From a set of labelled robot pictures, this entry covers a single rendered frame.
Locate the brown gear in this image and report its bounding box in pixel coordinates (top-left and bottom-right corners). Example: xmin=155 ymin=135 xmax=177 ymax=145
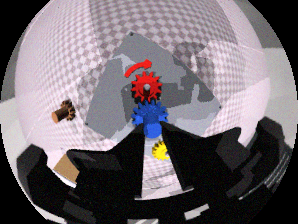
xmin=52 ymin=100 xmax=76 ymax=124

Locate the yellow gear with black stripe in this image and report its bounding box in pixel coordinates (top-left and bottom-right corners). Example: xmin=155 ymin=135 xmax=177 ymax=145
xmin=152 ymin=141 xmax=170 ymax=160

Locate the blue gear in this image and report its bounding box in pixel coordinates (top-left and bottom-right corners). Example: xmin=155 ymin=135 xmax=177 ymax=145
xmin=130 ymin=99 xmax=169 ymax=139

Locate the red gear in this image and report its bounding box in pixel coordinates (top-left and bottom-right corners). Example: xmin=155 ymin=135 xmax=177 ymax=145
xmin=130 ymin=71 xmax=162 ymax=103

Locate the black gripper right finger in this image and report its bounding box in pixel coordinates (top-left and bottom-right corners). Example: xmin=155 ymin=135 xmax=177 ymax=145
xmin=160 ymin=121 xmax=242 ymax=190

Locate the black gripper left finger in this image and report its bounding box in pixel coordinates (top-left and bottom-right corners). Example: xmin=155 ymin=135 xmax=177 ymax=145
xmin=67 ymin=123 xmax=145 ymax=198

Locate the red curved arrow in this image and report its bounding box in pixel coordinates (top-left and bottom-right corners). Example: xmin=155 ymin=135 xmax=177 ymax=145
xmin=125 ymin=59 xmax=152 ymax=77

